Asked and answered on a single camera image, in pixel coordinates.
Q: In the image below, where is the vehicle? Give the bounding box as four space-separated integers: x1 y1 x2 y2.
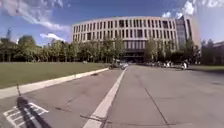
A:
108 59 129 71

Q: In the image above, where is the large curved beige building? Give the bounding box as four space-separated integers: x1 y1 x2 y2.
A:
71 14 202 64

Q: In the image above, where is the white painted lane line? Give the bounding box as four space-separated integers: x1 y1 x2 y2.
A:
82 67 128 128

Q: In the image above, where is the row of trees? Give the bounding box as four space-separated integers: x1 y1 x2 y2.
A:
0 34 224 66

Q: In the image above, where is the grey asphalt road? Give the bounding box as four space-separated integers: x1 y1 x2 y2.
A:
0 64 224 128

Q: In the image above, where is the pale concrete kerb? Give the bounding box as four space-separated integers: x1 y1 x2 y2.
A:
0 67 110 100

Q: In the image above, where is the green grass lawn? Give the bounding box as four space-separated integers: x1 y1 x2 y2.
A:
0 61 110 90

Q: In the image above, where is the grass strip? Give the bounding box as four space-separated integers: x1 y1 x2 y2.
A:
190 64 224 72

